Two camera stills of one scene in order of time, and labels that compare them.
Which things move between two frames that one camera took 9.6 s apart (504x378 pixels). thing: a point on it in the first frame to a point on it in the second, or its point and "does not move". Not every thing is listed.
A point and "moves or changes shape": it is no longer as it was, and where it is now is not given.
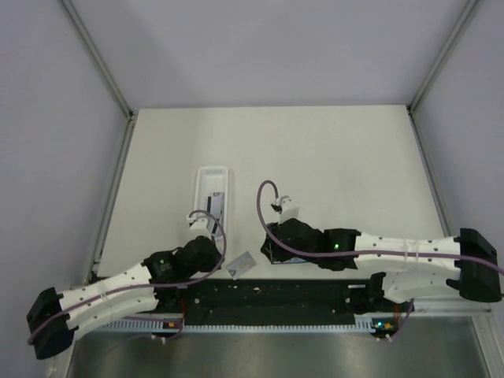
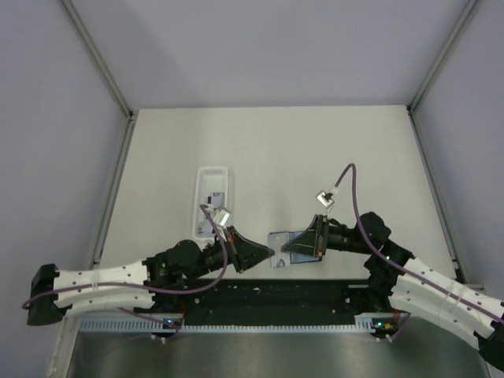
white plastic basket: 212,196 does not move
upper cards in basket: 216,204 does not move
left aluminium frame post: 97,57 does not move
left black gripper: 215,260 to 242,253
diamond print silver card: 241,265 moves or changes shape
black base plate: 262,300 does not move
